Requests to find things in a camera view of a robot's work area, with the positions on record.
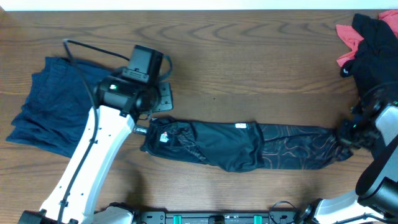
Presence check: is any black printed cycling jersey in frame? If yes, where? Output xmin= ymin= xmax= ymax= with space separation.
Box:
xmin=137 ymin=117 xmax=353 ymax=172

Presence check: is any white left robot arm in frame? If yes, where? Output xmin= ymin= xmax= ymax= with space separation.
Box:
xmin=19 ymin=76 xmax=173 ymax=223

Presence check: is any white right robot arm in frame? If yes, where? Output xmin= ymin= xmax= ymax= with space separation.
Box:
xmin=303 ymin=101 xmax=397 ymax=223

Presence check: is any plain black shirt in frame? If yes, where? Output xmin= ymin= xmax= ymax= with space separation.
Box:
xmin=340 ymin=14 xmax=397 ymax=101

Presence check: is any red cloth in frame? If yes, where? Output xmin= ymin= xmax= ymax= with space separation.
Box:
xmin=336 ymin=9 xmax=397 ymax=67

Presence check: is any folded navy blue shirt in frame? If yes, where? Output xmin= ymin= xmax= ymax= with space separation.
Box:
xmin=5 ymin=56 xmax=113 ymax=159

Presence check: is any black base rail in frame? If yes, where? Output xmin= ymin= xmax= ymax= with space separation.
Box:
xmin=132 ymin=211 xmax=303 ymax=224

